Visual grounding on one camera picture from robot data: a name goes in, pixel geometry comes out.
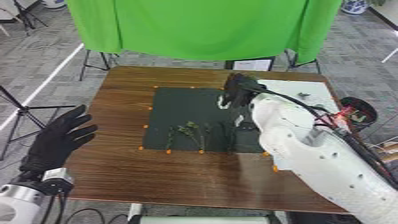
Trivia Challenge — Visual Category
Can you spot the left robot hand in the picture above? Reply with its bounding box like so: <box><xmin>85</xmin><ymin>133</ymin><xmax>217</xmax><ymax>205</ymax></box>
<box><xmin>18</xmin><ymin>104</ymin><xmax>100</xmax><ymax>178</ymax></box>

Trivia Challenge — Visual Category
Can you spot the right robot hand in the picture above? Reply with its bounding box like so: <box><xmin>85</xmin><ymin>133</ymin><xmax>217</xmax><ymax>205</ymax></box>
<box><xmin>219</xmin><ymin>72</ymin><xmax>267</xmax><ymax>108</ymax></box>

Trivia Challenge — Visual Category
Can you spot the white sign board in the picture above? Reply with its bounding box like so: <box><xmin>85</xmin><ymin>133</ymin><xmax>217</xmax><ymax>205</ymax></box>
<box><xmin>224</xmin><ymin>56</ymin><xmax>277</xmax><ymax>72</ymax></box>

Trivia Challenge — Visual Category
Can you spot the black tripod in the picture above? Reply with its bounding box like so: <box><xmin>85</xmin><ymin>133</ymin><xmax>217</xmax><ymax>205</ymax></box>
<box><xmin>0</xmin><ymin>84</ymin><xmax>78</xmax><ymax>162</ymax></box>

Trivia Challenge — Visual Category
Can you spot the dark mat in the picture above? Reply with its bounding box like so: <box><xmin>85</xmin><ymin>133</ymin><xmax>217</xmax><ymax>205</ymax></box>
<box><xmin>141</xmin><ymin>86</ymin><xmax>267</xmax><ymax>154</ymax></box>

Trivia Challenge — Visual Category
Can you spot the green sprig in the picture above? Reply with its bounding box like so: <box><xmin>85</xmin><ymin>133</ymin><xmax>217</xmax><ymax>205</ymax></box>
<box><xmin>176</xmin><ymin>120</ymin><xmax>208</xmax><ymax>152</ymax></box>
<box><xmin>165</xmin><ymin>125</ymin><xmax>178</xmax><ymax>150</ymax></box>

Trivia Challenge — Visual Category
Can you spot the black round bin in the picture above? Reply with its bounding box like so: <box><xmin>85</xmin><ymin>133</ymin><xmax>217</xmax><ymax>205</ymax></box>
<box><xmin>338</xmin><ymin>96</ymin><xmax>380</xmax><ymax>133</ymax></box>

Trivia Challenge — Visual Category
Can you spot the blue and white vase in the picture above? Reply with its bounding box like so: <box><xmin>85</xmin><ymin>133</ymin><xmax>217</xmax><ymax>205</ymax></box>
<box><xmin>340</xmin><ymin>0</ymin><xmax>372</xmax><ymax>16</ymax></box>
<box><xmin>41</xmin><ymin>0</ymin><xmax>68</xmax><ymax>10</ymax></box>

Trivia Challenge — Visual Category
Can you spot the pale grey bar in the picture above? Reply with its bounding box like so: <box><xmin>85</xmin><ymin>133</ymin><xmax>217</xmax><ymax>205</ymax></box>
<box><xmin>137</xmin><ymin>215</ymin><xmax>272</xmax><ymax>224</ymax></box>

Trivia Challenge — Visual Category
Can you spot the black cable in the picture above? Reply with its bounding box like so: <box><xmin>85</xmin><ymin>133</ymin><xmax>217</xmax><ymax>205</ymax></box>
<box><xmin>62</xmin><ymin>207</ymin><xmax>130</xmax><ymax>224</ymax></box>
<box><xmin>253</xmin><ymin>83</ymin><xmax>345</xmax><ymax>134</ymax></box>

